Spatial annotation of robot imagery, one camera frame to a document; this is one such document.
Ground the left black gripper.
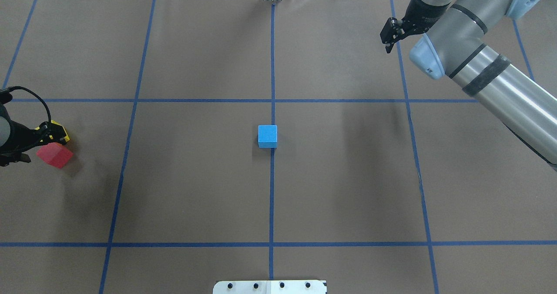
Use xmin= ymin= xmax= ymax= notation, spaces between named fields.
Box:
xmin=0 ymin=121 xmax=40 ymax=167

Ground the brown table mat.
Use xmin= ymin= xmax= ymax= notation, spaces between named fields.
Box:
xmin=1 ymin=0 xmax=556 ymax=294

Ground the white mounting plate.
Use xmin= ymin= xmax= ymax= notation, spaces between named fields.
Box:
xmin=212 ymin=280 xmax=328 ymax=294

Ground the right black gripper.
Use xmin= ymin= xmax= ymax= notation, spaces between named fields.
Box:
xmin=380 ymin=0 xmax=445 ymax=54

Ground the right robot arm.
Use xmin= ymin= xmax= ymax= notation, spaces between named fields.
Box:
xmin=380 ymin=0 xmax=557 ymax=169

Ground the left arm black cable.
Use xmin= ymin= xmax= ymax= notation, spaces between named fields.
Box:
xmin=0 ymin=86 xmax=53 ymax=134

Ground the yellow foam block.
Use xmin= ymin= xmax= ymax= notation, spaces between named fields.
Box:
xmin=34 ymin=121 xmax=70 ymax=146

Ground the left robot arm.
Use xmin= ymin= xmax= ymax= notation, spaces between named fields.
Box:
xmin=0 ymin=104 xmax=48 ymax=167

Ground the red foam block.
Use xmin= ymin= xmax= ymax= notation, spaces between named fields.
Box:
xmin=36 ymin=143 xmax=74 ymax=169

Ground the blue foam block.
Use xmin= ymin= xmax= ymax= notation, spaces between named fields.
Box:
xmin=257 ymin=125 xmax=278 ymax=149

